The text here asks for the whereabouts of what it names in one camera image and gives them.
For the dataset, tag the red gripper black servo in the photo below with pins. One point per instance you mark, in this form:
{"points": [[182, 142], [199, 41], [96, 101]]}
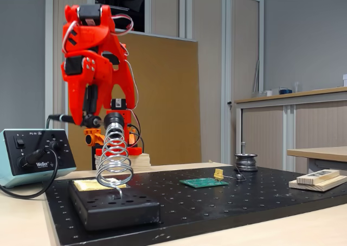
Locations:
{"points": [[76, 79]]}

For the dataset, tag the yellow power connector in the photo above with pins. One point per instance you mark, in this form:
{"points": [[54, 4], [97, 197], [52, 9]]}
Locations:
{"points": [[218, 173]]}

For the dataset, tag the wooden desk grey frame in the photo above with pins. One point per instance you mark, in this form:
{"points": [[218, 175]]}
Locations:
{"points": [[320, 152]]}

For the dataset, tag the black perforated breadboard plate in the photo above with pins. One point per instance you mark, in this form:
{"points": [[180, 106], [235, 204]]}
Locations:
{"points": [[217, 202]]}

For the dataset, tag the green circuit board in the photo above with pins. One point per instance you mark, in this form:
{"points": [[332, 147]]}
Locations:
{"points": [[203, 182]]}

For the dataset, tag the teal Weller soldering station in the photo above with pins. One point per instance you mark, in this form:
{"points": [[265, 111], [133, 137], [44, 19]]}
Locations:
{"points": [[16, 173]]}

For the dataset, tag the yellow cleaning sponge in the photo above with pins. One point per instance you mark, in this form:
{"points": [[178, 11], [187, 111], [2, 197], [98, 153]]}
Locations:
{"points": [[84, 186]]}

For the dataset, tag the wooden blocks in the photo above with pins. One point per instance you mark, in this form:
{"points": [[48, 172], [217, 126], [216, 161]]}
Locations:
{"points": [[320, 187]]}

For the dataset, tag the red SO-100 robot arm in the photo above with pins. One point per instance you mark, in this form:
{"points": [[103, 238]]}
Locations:
{"points": [[89, 37]]}

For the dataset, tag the orange table clamp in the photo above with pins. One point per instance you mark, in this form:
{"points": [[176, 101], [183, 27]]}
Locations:
{"points": [[132, 139], [92, 138]]}

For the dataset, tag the printed Kapla wooden plank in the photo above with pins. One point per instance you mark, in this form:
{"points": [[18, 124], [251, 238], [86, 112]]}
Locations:
{"points": [[318, 176]]}

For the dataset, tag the small round metal magnet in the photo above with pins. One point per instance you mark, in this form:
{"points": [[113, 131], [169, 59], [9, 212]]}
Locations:
{"points": [[239, 177]]}

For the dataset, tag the black iron stand base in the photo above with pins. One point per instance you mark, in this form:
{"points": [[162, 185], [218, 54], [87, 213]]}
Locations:
{"points": [[119, 212]]}

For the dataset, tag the black soldering iron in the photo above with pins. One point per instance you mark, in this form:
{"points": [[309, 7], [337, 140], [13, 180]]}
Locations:
{"points": [[92, 120]]}

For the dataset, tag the metal spring iron holder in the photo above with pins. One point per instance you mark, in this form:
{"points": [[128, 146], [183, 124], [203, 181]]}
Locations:
{"points": [[114, 119]]}

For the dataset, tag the blue tape roll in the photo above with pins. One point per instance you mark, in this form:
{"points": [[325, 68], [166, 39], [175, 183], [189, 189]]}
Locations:
{"points": [[285, 91]]}

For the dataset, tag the grey rods against wall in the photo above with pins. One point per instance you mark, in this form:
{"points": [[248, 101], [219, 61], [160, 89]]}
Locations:
{"points": [[256, 78]]}

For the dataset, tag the low beige sideboard cabinet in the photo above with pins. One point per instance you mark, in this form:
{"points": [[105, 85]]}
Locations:
{"points": [[311, 126]]}

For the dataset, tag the small white box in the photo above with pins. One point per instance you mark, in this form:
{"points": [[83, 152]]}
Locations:
{"points": [[268, 93]]}

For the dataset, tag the metal spool post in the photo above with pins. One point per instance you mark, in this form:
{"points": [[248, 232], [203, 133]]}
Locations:
{"points": [[244, 148]]}

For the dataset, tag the tall beige shutter cabinet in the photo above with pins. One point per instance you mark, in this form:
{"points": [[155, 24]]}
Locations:
{"points": [[208, 67]]}

